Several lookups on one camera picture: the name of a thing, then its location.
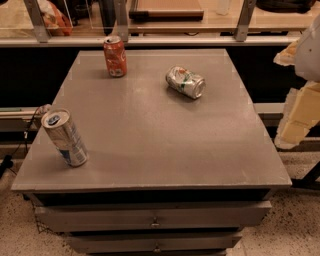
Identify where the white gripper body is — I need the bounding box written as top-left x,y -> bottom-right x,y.
295,15 -> 320,82

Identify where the grey drawer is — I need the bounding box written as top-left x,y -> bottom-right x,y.
35,201 -> 271,232
67,232 -> 242,254

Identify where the black cable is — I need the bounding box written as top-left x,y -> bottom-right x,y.
0,105 -> 43,179

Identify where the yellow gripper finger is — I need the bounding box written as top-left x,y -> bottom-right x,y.
273,41 -> 298,66
274,81 -> 320,149

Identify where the metal railing frame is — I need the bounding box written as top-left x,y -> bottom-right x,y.
0,0 -> 301,48

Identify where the green silver 7up can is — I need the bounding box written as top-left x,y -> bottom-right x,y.
165,66 -> 206,99

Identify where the orange soda can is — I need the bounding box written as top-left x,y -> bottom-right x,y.
103,36 -> 127,77

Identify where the silver blue energy drink can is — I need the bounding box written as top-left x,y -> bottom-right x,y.
41,108 -> 88,167

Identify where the upper grey drawer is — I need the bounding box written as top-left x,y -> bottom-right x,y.
35,201 -> 271,232

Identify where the grey drawer cabinet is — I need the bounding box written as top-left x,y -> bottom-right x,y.
12,49 -> 290,256

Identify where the wooden board with black frame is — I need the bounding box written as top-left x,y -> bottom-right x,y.
129,0 -> 204,21

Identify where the lower grey drawer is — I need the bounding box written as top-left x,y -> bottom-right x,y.
67,232 -> 242,254

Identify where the orange snack bag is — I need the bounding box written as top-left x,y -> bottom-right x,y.
37,0 -> 72,36

